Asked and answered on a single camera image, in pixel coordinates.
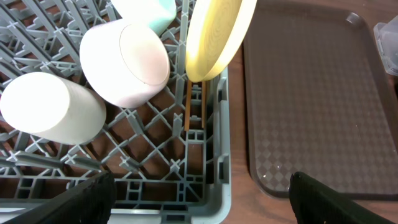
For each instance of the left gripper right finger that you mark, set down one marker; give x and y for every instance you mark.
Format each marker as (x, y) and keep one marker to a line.
(313, 202)

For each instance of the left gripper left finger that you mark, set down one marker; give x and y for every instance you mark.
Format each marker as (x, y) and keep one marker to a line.
(88, 202)

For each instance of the white paper cup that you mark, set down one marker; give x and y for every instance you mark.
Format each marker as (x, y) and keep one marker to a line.
(53, 108)

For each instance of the white pink bowl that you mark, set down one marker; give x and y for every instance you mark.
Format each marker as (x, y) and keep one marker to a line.
(126, 64)

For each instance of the light blue bowl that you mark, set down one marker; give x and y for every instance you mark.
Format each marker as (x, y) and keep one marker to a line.
(155, 14)

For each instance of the yellow round plate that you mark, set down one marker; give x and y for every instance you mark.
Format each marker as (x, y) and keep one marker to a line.
(217, 29)

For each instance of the grey plastic dish rack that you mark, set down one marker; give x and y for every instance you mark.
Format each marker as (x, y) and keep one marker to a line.
(162, 173)

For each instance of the dark brown serving tray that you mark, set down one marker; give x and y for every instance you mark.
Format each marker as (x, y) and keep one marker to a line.
(318, 102)

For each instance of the clear plastic bin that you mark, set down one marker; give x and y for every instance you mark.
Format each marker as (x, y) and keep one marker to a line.
(387, 44)

